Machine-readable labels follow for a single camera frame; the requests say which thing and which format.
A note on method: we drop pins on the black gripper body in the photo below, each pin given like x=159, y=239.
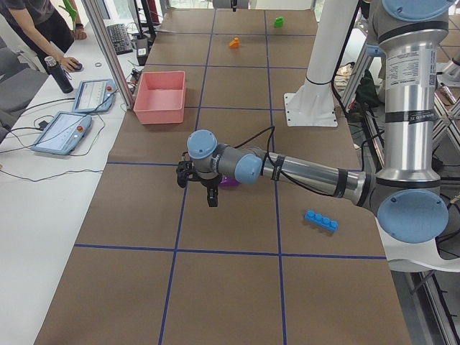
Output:
x=209, y=183

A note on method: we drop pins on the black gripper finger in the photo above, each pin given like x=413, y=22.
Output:
x=212, y=197

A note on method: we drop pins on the purple block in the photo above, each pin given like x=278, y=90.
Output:
x=228, y=182

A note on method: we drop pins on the orange block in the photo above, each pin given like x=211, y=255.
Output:
x=235, y=43

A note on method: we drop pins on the pink plastic box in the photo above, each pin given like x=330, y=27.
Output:
x=160, y=98

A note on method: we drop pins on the person's hand on mouse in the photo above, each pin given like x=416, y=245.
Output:
x=70, y=64

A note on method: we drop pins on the long blue block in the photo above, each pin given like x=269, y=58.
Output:
x=322, y=221

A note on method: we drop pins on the far teach pendant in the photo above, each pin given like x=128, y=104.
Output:
x=94, y=96

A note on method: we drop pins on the teach pendant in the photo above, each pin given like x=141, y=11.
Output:
x=63, y=133
x=94, y=96

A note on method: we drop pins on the near teach pendant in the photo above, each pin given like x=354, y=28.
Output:
x=63, y=133

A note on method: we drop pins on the green block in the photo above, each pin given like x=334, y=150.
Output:
x=279, y=22

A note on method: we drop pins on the black keyboard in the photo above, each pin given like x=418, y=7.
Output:
x=119, y=38

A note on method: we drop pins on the black water bottle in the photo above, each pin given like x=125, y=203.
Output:
x=57, y=72

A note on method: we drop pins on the person at desk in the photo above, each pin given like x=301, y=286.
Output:
x=42, y=28

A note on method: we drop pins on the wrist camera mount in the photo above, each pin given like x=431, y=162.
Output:
x=184, y=170

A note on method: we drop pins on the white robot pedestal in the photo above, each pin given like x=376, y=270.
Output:
x=312, y=105

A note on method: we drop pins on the aluminium frame post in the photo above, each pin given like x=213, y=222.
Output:
x=99, y=28

